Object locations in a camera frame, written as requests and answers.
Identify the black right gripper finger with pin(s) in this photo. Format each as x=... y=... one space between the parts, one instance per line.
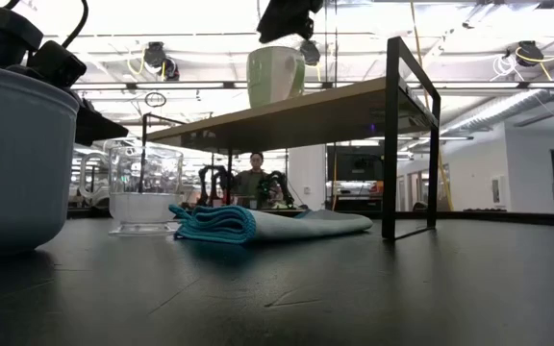
x=282 y=21
x=311 y=9

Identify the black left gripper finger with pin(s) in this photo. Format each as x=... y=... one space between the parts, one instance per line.
x=94 y=125

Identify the green ribbed ceramic mug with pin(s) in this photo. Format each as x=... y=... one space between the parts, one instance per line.
x=274 y=77

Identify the grey plastic mug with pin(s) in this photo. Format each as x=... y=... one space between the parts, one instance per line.
x=17 y=158

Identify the clear glass mug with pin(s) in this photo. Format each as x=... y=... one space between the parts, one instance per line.
x=144 y=206

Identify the black background robot arm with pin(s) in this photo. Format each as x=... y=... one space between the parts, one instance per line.
x=214 y=182
x=277 y=185

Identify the black monitor screen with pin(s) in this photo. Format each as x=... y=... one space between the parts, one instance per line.
x=354 y=165

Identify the person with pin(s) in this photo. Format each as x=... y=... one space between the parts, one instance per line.
x=250 y=185

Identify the folded grey cloth blue edge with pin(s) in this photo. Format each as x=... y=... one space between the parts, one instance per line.
x=277 y=223

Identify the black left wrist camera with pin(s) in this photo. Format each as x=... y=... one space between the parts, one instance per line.
x=58 y=65

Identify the wooden shelf with black frame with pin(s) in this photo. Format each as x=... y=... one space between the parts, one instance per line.
x=306 y=120

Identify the silver ventilation duct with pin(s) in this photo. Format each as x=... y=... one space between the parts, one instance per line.
x=498 y=113

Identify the white wall dispenser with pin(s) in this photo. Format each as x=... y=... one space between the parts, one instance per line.
x=498 y=191

